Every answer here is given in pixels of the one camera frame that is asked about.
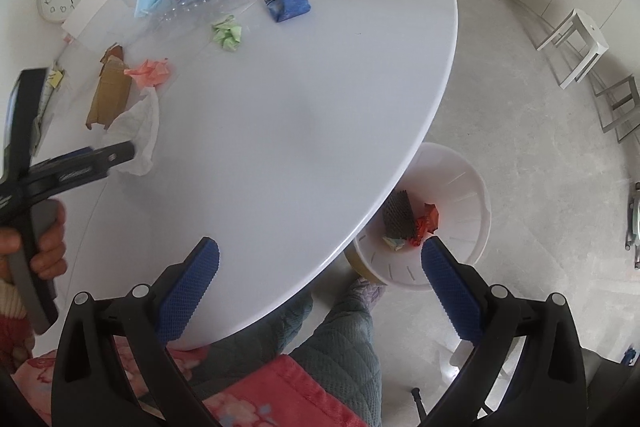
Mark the grey quilted trousers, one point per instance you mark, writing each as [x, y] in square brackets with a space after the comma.
[340, 357]

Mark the white tissue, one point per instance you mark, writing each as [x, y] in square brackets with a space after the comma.
[140, 122]

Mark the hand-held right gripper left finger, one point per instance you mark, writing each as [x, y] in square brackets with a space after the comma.
[190, 292]

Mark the pink floral jacket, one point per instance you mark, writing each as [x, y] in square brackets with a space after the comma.
[280, 389]

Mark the yellow paper scrap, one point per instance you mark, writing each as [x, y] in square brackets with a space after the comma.
[54, 79]

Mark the person's left hand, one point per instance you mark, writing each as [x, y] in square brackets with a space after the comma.
[50, 247]

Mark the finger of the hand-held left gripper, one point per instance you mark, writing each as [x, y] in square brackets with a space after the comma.
[75, 172]

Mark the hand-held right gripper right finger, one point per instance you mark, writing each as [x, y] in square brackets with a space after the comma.
[450, 292]

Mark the white plastic bin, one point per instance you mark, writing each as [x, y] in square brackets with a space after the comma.
[450, 187]

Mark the white card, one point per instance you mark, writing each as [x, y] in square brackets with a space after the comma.
[87, 12]

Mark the grey metal fixture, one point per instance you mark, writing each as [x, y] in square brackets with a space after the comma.
[634, 222]

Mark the white stool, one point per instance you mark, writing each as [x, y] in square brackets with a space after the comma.
[582, 24]

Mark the green paper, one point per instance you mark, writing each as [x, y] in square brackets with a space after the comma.
[227, 34]

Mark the trash pile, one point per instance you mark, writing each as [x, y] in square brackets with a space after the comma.
[105, 97]

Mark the blue paper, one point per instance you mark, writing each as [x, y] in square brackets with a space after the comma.
[289, 3]

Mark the small printed paper scrap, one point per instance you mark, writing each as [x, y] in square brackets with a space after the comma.
[395, 243]

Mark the red crumpled wrapper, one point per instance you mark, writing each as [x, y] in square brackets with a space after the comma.
[425, 222]

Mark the purple quilted slipper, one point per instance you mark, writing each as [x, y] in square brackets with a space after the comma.
[369, 294]

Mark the dark grey foam block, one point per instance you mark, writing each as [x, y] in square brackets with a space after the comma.
[399, 217]

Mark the pink paper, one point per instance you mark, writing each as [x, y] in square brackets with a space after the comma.
[150, 73]

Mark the white chair black legs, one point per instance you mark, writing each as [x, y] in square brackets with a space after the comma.
[462, 354]

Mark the grey stool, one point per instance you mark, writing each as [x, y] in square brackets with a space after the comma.
[620, 89]

